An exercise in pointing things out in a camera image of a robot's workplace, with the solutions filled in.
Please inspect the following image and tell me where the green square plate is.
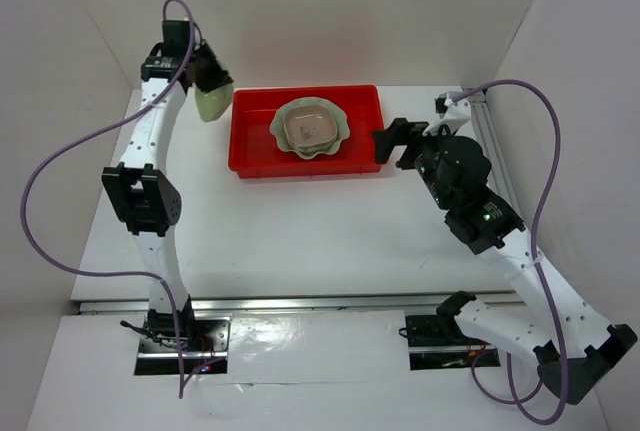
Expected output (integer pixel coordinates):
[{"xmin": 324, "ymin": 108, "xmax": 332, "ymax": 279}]
[{"xmin": 195, "ymin": 85, "xmax": 234, "ymax": 122}]

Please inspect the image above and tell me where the front aluminium rail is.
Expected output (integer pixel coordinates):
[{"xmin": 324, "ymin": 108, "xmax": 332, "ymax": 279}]
[{"xmin": 78, "ymin": 292, "xmax": 524, "ymax": 315}]

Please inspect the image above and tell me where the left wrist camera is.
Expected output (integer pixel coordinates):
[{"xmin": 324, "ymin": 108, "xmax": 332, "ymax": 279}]
[{"xmin": 162, "ymin": 19, "xmax": 191, "ymax": 48}]

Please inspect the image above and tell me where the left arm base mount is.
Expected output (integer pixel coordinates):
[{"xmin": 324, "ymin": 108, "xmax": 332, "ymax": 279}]
[{"xmin": 120, "ymin": 317, "xmax": 231, "ymax": 376}]

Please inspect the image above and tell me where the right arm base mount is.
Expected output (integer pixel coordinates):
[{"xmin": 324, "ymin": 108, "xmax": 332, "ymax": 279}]
[{"xmin": 398, "ymin": 315, "xmax": 500, "ymax": 371}]

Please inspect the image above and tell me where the green scalloped bowl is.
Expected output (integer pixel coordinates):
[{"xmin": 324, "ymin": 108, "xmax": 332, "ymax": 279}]
[{"xmin": 269, "ymin": 97, "xmax": 351, "ymax": 160}]

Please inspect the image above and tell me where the red plastic bin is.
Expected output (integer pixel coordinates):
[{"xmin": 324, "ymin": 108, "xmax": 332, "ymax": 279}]
[{"xmin": 228, "ymin": 85, "xmax": 384, "ymax": 179}]

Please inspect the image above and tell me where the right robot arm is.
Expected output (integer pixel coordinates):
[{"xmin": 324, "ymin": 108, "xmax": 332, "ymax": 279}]
[{"xmin": 372, "ymin": 118, "xmax": 638, "ymax": 405}]

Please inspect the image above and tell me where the aluminium rail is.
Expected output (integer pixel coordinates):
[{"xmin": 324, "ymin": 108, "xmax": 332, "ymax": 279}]
[
  {"xmin": 78, "ymin": 292, "xmax": 524, "ymax": 315},
  {"xmin": 467, "ymin": 91, "xmax": 518, "ymax": 209}
]

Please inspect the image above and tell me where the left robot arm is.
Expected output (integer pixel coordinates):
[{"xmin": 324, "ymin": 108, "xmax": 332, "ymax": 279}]
[{"xmin": 101, "ymin": 39, "xmax": 233, "ymax": 350}]

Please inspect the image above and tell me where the right aluminium rail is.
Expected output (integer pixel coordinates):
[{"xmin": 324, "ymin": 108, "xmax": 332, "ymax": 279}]
[{"xmin": 467, "ymin": 91, "xmax": 518, "ymax": 209}]

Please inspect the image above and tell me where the pink square plate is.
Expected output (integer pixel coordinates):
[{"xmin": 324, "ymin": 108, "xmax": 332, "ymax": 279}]
[{"xmin": 284, "ymin": 105, "xmax": 338, "ymax": 152}]

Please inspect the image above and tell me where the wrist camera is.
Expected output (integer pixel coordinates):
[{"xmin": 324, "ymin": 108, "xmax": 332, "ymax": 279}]
[
  {"xmin": 162, "ymin": 19, "xmax": 191, "ymax": 48},
  {"xmin": 422, "ymin": 93, "xmax": 471, "ymax": 137}
]

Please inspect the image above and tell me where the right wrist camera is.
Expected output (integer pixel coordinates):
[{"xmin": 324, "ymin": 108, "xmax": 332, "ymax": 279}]
[{"xmin": 422, "ymin": 93, "xmax": 471, "ymax": 137}]

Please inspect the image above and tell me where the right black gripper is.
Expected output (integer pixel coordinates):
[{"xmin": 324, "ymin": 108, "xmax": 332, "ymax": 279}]
[{"xmin": 371, "ymin": 116, "xmax": 458, "ymax": 209}]

